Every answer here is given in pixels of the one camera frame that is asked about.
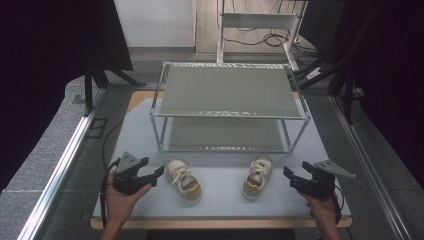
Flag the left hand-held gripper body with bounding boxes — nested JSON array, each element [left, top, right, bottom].
[[112, 151, 158, 196]]

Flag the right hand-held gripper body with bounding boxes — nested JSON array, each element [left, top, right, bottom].
[[289, 159, 357, 198]]

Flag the small beige sneaker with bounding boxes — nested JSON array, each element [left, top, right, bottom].
[[241, 154, 275, 201], [164, 158, 204, 204]]

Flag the two-tier metal shoe rack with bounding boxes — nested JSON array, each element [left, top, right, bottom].
[[148, 60, 312, 155]]

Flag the person's left hand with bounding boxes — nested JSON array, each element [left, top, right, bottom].
[[104, 170, 153, 228]]

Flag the person's right hand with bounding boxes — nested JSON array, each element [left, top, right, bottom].
[[297, 191, 342, 228]]

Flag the pale table mat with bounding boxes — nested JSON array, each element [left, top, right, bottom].
[[92, 97, 352, 220]]

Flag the black tripod stand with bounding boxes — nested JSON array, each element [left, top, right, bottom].
[[293, 49, 358, 125], [83, 52, 148, 118]]

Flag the dark curtain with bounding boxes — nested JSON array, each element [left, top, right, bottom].
[[0, 0, 134, 195], [299, 0, 424, 189]]

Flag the white metal stand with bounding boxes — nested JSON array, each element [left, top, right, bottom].
[[216, 0, 310, 72]]

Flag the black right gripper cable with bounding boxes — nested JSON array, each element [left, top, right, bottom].
[[333, 183, 345, 226]]

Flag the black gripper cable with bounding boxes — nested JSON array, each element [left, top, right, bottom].
[[99, 121, 125, 230], [333, 183, 345, 226]]

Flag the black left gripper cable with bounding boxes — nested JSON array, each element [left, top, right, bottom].
[[99, 121, 125, 230]]

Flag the aluminium rail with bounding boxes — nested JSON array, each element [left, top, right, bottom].
[[16, 87, 108, 240], [327, 94, 415, 240]]

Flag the black floor cables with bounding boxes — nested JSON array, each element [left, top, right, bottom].
[[222, 25, 322, 58]]

